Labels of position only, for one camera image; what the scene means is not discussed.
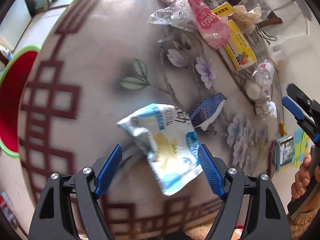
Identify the printed paper ball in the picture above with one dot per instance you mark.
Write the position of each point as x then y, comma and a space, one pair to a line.
247, 20

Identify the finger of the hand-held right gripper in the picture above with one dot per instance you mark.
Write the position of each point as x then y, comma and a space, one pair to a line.
292, 107
298, 93

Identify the person's right forearm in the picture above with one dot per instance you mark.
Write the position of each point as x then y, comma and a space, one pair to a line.
310, 218

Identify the blue green card packet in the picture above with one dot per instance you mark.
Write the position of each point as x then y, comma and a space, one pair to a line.
287, 150

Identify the clear plastic wrapper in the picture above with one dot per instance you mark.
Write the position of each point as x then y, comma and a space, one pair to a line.
175, 15

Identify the blue white snack bag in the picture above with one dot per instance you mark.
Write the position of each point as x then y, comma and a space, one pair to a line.
165, 150

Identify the white crumpled paper ball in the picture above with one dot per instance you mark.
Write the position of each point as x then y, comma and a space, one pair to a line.
267, 107

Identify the yellow medicine box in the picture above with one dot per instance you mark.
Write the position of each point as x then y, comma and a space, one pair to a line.
240, 50

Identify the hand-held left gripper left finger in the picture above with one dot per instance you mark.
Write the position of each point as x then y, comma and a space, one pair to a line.
108, 171

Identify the person's right hand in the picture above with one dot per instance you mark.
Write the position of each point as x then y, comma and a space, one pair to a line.
301, 182

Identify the pink snack packet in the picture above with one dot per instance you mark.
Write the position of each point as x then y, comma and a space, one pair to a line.
210, 25

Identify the red basin green rim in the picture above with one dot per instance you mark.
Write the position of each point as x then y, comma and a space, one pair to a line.
12, 105

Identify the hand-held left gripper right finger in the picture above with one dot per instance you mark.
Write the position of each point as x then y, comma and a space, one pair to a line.
211, 172

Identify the clear plastic bottle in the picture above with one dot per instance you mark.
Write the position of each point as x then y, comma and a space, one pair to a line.
261, 77

